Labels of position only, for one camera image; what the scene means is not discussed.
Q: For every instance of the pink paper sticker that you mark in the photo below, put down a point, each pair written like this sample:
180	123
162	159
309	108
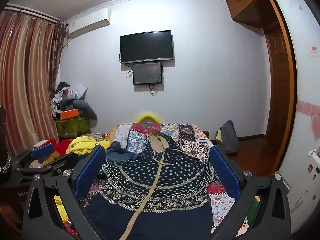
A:
312	50

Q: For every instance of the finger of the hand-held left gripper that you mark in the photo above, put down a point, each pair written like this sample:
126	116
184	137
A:
42	151
57	163

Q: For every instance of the white curtain rail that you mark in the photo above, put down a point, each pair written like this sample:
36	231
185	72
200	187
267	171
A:
32	12

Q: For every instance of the white air conditioner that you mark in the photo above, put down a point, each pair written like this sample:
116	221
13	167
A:
90	23

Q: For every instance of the pile of clothes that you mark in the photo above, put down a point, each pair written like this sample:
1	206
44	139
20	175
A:
62	95

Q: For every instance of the brown wooden door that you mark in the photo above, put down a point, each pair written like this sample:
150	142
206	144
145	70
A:
280	80

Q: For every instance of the orange box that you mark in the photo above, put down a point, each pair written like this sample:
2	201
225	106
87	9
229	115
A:
70	114

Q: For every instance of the yellow round object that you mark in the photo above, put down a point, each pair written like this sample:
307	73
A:
148	117

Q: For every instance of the dark studded cloth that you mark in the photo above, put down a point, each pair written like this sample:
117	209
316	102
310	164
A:
3	135

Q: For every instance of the blue denim garment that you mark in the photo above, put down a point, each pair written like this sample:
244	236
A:
120	151

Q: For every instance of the yellow printed garment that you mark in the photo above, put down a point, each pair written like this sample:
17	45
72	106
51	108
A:
83	145

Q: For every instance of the red fluffy cloth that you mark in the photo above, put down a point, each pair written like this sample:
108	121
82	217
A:
61	146

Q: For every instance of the patchwork bed blanket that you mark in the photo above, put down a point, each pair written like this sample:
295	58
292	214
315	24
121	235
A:
190	135

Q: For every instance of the grey bag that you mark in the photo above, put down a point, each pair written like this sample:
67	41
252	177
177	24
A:
230	137

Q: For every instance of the striped brown curtain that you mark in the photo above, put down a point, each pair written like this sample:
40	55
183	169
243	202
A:
27	80

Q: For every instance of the green patterned cloth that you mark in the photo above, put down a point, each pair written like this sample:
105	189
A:
72	127

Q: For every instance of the yellow-green cloth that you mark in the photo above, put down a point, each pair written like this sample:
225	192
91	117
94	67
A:
218	136

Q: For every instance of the small black wall monitor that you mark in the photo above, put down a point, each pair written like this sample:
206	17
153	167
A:
147	73

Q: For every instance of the navy patterned hooded garment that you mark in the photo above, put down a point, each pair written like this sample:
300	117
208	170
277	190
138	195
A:
162	180

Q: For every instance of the tan cloth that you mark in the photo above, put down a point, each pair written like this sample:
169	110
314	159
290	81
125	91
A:
113	132

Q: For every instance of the pink heart sticker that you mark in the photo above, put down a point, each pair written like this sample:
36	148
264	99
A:
312	120

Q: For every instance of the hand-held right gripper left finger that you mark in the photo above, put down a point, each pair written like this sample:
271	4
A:
90	173

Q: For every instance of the striped cloth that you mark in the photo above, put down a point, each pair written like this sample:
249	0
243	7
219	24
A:
97	136

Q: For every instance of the white box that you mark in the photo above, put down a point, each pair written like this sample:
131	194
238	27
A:
41	143

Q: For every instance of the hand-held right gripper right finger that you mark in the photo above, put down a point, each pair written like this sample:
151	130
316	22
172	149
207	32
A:
225	173

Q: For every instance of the large black wall television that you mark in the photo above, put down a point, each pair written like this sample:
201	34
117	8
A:
147	46

